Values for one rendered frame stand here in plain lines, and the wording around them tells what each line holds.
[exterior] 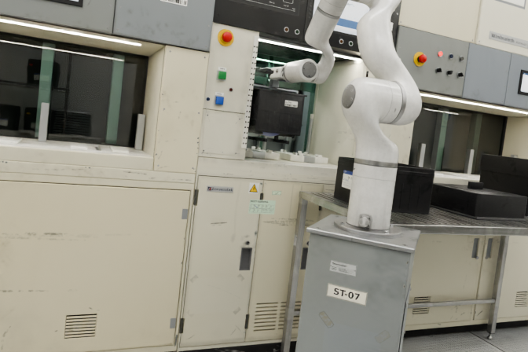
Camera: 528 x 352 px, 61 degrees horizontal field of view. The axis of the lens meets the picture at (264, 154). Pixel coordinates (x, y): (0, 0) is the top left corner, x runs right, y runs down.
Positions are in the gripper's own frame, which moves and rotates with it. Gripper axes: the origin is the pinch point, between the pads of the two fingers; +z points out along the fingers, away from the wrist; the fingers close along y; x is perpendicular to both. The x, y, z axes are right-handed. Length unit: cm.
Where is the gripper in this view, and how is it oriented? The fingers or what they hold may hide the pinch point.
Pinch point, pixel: (275, 75)
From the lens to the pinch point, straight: 201.3
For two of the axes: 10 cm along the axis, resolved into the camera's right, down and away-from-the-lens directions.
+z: -3.9, -1.0, 9.2
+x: 1.2, -9.9, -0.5
